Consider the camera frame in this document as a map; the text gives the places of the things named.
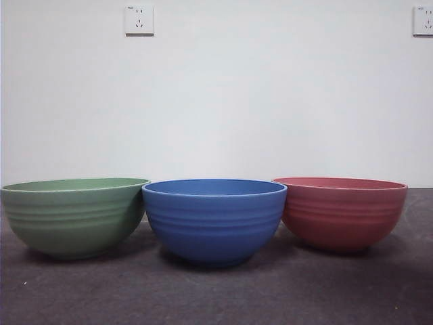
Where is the red ribbed bowl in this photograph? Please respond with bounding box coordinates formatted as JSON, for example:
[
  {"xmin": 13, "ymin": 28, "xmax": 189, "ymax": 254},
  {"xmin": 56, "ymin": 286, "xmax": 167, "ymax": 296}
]
[{"xmin": 271, "ymin": 175, "xmax": 409, "ymax": 253}]

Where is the green ribbed bowl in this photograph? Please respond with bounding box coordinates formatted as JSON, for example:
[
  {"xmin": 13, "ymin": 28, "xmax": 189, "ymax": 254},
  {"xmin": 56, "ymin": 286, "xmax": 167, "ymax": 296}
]
[{"xmin": 0, "ymin": 177, "xmax": 152, "ymax": 261}]

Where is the blue ribbed bowl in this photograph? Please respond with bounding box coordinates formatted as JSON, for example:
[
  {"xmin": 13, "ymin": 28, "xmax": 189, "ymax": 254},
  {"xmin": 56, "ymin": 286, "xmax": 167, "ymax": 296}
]
[{"xmin": 141, "ymin": 179, "xmax": 288, "ymax": 267}]

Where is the white wall socket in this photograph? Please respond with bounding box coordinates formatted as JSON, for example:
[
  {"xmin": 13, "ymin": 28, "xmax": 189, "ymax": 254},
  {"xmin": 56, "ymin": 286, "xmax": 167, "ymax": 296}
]
[
  {"xmin": 412, "ymin": 5, "xmax": 433, "ymax": 37},
  {"xmin": 125, "ymin": 5, "xmax": 156, "ymax": 37}
]

